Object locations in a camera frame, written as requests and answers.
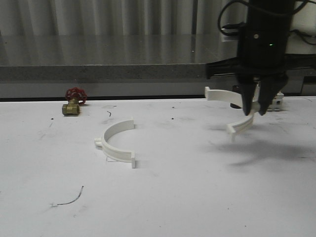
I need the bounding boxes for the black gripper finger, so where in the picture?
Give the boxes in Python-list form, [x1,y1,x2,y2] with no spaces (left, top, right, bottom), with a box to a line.
[258,73,288,116]
[237,75,254,116]

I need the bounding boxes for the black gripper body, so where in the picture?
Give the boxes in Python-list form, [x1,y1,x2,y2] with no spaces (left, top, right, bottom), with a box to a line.
[237,23,290,83]

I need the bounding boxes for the white half clamp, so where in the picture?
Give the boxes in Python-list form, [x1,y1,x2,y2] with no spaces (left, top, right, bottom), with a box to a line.
[204,86,260,142]
[94,117,136,168]

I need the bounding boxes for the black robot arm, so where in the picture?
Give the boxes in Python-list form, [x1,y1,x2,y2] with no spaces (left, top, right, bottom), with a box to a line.
[237,0,295,115]

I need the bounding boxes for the grey stone counter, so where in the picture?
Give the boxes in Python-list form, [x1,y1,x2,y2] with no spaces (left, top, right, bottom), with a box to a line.
[0,34,237,83]

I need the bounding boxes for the brass valve red handwheel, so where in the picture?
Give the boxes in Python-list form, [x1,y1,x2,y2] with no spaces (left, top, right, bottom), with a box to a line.
[62,87,87,116]

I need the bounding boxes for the white circuit breaker red switch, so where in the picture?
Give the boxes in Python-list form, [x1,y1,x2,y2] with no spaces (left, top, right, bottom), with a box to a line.
[268,92,284,112]

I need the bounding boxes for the black cable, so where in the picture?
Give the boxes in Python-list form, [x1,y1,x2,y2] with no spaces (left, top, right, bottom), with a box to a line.
[217,0,250,38]

